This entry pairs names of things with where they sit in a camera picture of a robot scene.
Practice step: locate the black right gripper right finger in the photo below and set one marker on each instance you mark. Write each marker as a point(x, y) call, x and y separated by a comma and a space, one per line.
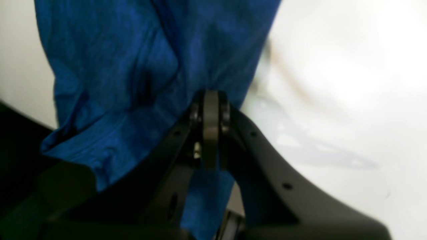
point(280, 203)

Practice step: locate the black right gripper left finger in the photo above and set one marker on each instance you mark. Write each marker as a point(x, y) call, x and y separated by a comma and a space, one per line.
point(148, 202)

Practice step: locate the blue t-shirt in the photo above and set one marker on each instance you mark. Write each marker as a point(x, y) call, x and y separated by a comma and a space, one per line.
point(126, 70)

